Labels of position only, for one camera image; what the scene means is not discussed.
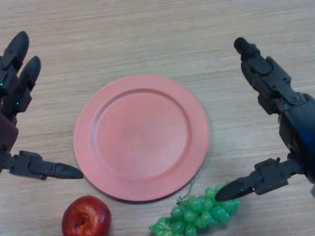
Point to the red apple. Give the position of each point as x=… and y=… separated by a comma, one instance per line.
x=86, y=216

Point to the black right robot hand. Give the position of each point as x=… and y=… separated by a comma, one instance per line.
x=292, y=137

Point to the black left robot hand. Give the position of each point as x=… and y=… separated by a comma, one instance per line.
x=14, y=81

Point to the green grapes bunch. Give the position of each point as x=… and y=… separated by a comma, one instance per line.
x=204, y=214

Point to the pink round plate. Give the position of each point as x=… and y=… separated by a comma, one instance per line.
x=141, y=138

